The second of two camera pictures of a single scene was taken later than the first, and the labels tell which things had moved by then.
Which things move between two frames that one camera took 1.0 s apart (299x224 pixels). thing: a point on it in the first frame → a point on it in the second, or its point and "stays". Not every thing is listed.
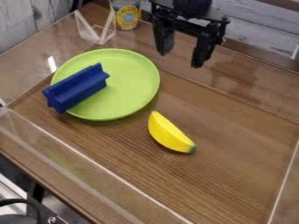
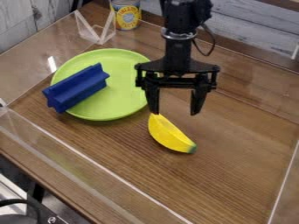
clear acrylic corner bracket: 87,31 stays
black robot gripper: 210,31 → 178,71
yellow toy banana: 168,134 stays
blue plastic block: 75,87 stays
